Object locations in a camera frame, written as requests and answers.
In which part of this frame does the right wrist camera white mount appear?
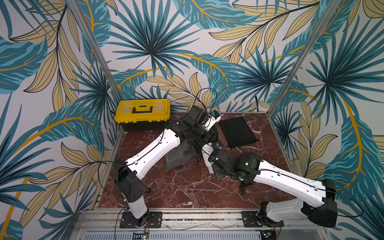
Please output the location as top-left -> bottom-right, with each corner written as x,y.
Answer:
202,143 -> 214,174

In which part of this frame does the grey fabric pouch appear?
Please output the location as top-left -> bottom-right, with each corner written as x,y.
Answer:
165,141 -> 196,173

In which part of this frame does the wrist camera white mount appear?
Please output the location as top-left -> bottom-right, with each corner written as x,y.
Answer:
204,110 -> 221,131
202,143 -> 214,174

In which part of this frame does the yellow black toolbox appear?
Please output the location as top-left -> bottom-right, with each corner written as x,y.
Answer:
115,99 -> 171,132

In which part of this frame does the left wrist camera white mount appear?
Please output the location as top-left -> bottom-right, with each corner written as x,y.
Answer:
204,110 -> 221,131

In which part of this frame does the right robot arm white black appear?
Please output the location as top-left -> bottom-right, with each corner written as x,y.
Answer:
202,147 -> 338,228

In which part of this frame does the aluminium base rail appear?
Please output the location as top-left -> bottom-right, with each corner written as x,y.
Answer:
70,208 -> 330,240

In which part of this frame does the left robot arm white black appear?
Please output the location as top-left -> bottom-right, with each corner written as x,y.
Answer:
115,106 -> 221,228

